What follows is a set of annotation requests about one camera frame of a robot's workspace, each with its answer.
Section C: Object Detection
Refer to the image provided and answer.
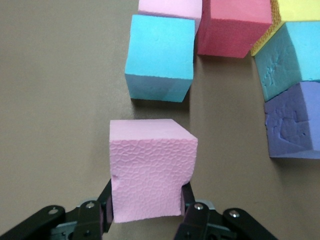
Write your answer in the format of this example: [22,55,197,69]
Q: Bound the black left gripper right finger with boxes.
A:
[174,183,279,240]

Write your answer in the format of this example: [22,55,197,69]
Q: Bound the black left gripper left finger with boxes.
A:
[0,178,114,240]

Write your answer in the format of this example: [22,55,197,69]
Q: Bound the pink foam cube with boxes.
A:
[109,118,199,224]
[137,0,203,34]

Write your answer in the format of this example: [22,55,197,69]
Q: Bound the purple foam cube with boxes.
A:
[263,80,320,160]

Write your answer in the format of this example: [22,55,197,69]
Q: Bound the light blue foam cube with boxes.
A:
[124,13,196,104]
[254,20,320,103]

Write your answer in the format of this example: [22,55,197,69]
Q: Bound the red foam cube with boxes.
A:
[196,0,273,59]

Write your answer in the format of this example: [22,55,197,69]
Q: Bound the yellow foam cube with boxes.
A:
[250,0,320,57]

